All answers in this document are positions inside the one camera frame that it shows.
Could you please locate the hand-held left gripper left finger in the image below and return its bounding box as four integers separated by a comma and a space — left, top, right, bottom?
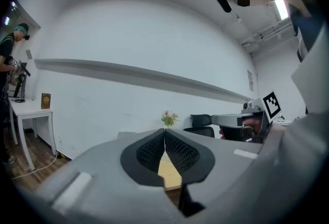
34, 128, 186, 224

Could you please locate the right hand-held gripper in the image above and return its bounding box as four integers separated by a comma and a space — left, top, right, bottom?
211, 90, 284, 144

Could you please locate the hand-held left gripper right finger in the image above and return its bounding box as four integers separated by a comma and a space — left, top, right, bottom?
165, 128, 263, 218

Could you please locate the brown upright box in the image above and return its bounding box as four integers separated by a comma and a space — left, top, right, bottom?
41, 92, 52, 110

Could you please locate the person's right hand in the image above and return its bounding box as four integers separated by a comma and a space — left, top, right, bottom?
243, 118, 261, 135

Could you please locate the black office chair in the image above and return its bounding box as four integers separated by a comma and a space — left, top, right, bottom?
183, 114, 215, 139

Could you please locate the pink flower bouquet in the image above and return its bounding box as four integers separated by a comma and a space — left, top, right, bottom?
160, 109, 180, 128

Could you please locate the light wooden desk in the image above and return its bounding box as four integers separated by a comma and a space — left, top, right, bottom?
157, 152, 182, 192

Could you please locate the white table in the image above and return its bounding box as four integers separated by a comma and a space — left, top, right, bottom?
8, 98, 58, 172

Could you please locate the rectangular ceiling light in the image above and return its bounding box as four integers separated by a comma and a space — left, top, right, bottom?
273, 0, 289, 21

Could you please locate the black stand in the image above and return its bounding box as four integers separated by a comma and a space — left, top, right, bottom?
12, 73, 27, 104

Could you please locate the white wall notice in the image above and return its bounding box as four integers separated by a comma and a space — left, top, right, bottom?
247, 69, 255, 92

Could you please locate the white floor cable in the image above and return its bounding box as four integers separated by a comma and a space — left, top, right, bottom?
11, 150, 59, 180

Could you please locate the grey wall ledge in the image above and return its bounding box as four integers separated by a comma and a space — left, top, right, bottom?
34, 58, 255, 105

